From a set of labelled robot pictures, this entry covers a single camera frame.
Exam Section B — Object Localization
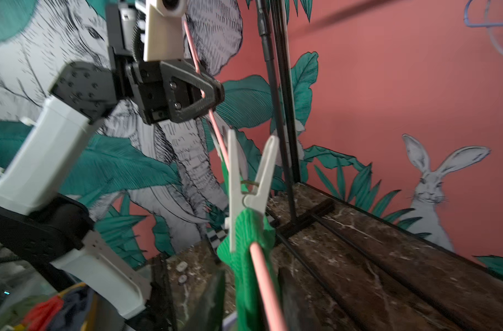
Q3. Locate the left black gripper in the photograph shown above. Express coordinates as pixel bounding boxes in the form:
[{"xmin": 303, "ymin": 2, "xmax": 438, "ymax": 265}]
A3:
[{"xmin": 106, "ymin": 4, "xmax": 225, "ymax": 124}]

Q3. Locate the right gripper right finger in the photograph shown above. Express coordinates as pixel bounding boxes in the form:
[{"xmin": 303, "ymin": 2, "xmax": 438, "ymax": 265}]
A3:
[{"xmin": 278, "ymin": 267, "xmax": 327, "ymax": 331}]

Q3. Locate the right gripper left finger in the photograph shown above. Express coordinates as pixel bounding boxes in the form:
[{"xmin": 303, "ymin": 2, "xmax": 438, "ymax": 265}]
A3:
[{"xmin": 182, "ymin": 269, "xmax": 226, "ymax": 331}]

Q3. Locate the pink wire hanger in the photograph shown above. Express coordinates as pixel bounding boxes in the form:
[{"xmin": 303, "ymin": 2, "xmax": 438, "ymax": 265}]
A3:
[{"xmin": 180, "ymin": 16, "xmax": 290, "ymax": 331}]

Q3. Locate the green tank top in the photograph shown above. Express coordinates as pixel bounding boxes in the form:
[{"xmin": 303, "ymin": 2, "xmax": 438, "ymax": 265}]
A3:
[{"xmin": 217, "ymin": 208, "xmax": 280, "ymax": 330}]

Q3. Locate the grey clothespin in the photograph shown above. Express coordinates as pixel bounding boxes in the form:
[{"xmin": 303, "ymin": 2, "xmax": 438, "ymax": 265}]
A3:
[{"xmin": 225, "ymin": 130, "xmax": 280, "ymax": 252}]

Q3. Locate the white wire hanger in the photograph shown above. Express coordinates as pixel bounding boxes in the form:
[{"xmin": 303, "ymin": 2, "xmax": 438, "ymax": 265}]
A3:
[{"xmin": 485, "ymin": 0, "xmax": 503, "ymax": 63}]

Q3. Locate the light blue wire hanger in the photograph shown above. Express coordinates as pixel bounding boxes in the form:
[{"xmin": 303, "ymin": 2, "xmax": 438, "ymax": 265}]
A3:
[{"xmin": 463, "ymin": 0, "xmax": 503, "ymax": 28}]

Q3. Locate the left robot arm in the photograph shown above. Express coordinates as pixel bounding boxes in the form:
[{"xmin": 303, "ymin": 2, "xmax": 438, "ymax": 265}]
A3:
[{"xmin": 0, "ymin": 1, "xmax": 224, "ymax": 330}]

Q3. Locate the checkerboard calibration plate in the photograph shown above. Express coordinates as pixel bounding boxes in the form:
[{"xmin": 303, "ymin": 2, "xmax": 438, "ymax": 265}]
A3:
[{"xmin": 206, "ymin": 228, "xmax": 228, "ymax": 252}]

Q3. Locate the black clothes rack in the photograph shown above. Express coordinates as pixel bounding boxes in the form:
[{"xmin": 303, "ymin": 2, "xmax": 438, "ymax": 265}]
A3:
[{"xmin": 256, "ymin": 1, "xmax": 476, "ymax": 330}]

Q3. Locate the yellow bin of clothes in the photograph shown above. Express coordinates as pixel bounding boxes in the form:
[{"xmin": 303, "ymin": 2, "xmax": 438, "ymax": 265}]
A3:
[{"xmin": 0, "ymin": 282, "xmax": 99, "ymax": 331}]

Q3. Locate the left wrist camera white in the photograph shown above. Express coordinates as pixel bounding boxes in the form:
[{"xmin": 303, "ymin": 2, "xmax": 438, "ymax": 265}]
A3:
[{"xmin": 143, "ymin": 0, "xmax": 187, "ymax": 62}]

